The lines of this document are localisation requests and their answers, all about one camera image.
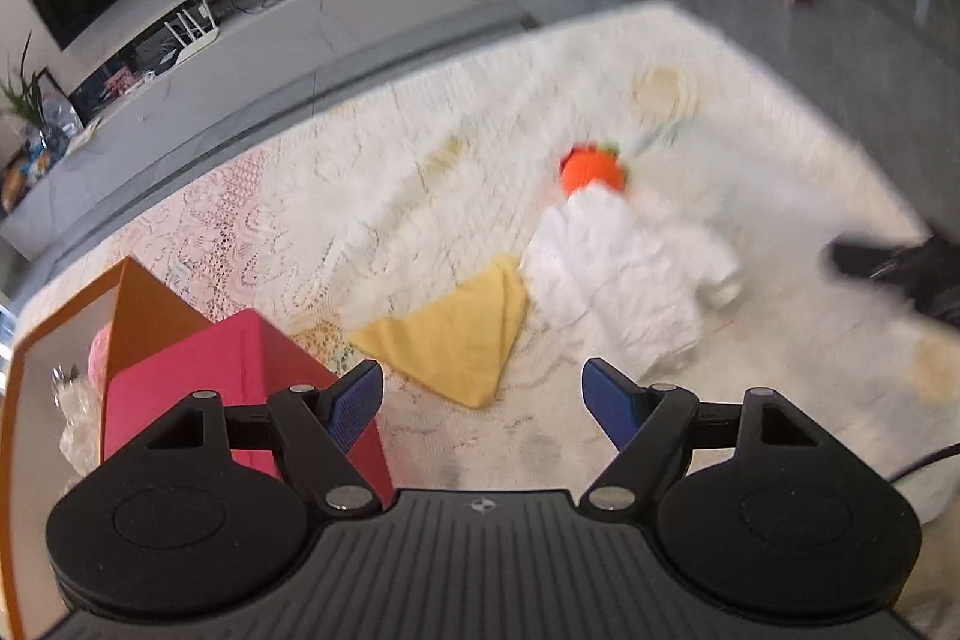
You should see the yellow cloth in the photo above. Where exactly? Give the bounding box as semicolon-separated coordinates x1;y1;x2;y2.
348;255;529;409

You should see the pink white crochet pouch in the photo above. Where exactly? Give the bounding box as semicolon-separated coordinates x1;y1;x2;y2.
86;323;112;392

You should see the clear plastic bag tissue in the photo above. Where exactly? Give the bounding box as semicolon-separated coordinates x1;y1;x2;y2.
50;365;103;476

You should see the orange crochet carrot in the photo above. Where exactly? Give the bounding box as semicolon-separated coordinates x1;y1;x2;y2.
558;142;628;197

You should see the red lidded clear container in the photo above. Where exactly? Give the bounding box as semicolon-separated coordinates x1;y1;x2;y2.
103;310;394;503

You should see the orange cardboard box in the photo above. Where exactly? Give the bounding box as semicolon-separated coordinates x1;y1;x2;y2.
2;257;210;638

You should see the white lace tablecloth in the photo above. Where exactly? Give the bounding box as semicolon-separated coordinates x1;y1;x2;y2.
21;2;958;491

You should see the white wifi router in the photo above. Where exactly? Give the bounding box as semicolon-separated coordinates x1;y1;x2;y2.
161;0;220;65

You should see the marble tv console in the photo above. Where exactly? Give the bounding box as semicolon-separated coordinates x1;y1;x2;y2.
0;0;587;259

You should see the green plant glass vase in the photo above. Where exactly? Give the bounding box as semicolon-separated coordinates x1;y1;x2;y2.
2;35;85;163

